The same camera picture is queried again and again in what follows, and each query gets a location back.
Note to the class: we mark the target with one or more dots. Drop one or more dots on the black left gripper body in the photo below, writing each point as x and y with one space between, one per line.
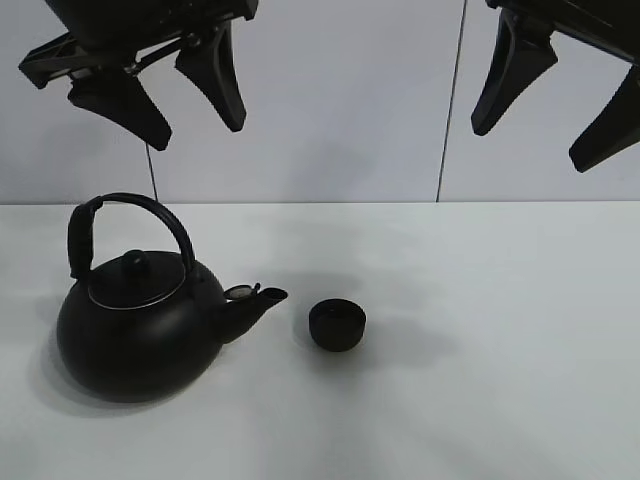
101 31

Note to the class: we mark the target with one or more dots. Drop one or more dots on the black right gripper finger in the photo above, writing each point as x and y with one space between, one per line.
522 53
613 130

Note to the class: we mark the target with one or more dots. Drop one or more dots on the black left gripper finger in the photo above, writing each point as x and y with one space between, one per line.
207 61
122 99

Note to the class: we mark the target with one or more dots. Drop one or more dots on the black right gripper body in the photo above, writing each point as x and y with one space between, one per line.
611 26

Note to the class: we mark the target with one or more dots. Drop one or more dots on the black round teapot kettle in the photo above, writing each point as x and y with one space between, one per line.
146 324

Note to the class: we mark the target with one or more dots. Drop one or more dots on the small black teacup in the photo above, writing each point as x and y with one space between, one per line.
336 325

